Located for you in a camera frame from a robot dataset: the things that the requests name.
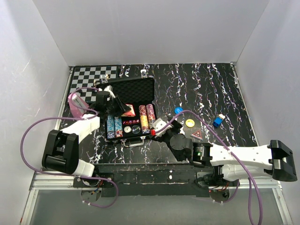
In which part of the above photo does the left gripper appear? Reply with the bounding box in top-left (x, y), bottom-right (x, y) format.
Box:
top-left (105, 95), bottom-right (131, 118)

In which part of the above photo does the red playing card deck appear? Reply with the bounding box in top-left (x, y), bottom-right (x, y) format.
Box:
top-left (121, 104), bottom-right (136, 117)

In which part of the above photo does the clear dealer button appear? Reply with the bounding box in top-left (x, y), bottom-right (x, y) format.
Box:
top-left (131, 125), bottom-right (141, 134)

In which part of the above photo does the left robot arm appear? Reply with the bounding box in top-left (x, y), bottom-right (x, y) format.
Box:
top-left (42, 90), bottom-right (131, 188)

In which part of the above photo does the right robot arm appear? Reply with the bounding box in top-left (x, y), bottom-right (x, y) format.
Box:
top-left (150, 119), bottom-right (298, 186)

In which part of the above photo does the yellow big blind button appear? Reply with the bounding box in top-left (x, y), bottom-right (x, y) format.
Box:
top-left (185, 119), bottom-right (195, 128)

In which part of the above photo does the blue small blind button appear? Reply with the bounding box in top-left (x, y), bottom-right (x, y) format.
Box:
top-left (174, 107), bottom-right (183, 114)

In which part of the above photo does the row of red dice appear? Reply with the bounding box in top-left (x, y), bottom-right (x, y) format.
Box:
top-left (122, 120), bottom-right (140, 125)

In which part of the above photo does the white round chip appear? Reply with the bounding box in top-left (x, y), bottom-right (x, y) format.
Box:
top-left (124, 126), bottom-right (131, 133)

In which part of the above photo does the black poker chip case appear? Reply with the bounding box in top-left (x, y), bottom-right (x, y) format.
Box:
top-left (94, 77), bottom-right (155, 145)

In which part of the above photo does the triangular all-in button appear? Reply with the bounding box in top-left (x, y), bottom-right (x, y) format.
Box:
top-left (190, 129), bottom-right (203, 140)

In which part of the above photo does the purple and red chip column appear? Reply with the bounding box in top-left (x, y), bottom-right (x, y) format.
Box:
top-left (146, 104), bottom-right (156, 129)

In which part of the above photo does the red and yellow chip column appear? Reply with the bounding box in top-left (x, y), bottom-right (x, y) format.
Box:
top-left (139, 105), bottom-right (150, 134)

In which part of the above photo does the blue and white block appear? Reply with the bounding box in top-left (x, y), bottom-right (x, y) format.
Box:
top-left (213, 114), bottom-right (225, 128)

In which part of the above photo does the pink wedge box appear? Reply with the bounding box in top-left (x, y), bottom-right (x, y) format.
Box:
top-left (67, 93), bottom-right (89, 118)

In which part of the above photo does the checkerboard mat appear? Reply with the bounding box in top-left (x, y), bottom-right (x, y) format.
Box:
top-left (69, 66), bottom-right (118, 94)

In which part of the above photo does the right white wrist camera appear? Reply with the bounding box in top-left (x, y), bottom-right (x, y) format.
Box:
top-left (150, 118), bottom-right (171, 138)

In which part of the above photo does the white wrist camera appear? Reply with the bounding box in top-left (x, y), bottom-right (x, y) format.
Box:
top-left (150, 118), bottom-right (171, 138)
top-left (98, 85), bottom-right (115, 97)

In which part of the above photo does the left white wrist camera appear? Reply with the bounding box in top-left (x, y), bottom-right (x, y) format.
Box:
top-left (98, 85), bottom-right (115, 97)

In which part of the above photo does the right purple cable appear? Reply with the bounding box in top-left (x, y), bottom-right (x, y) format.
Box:
top-left (161, 110), bottom-right (264, 225)

